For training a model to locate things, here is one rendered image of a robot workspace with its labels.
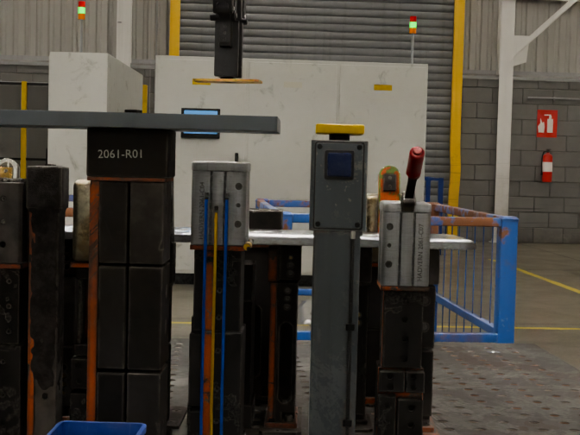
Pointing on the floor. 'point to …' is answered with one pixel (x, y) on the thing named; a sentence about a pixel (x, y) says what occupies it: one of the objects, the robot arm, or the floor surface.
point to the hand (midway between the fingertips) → (229, 49)
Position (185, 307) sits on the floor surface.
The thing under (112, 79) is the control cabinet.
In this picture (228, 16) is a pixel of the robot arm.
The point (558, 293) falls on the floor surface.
